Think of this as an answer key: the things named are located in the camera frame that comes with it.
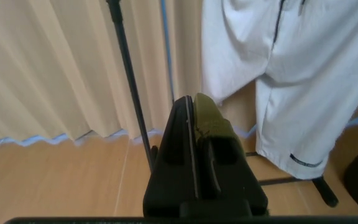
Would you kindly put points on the black clothes rack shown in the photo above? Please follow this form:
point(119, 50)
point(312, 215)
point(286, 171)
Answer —
point(129, 71)

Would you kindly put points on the beige curtain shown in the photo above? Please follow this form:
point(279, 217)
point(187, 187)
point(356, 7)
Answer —
point(57, 62)

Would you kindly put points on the green garment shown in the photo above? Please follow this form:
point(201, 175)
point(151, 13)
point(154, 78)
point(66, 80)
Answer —
point(210, 121)

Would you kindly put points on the pale grey shorts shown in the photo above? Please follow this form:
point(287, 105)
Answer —
point(306, 93)

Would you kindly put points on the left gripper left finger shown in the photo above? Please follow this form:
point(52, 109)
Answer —
point(172, 174)

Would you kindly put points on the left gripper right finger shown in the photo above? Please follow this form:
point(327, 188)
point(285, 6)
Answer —
point(238, 180)

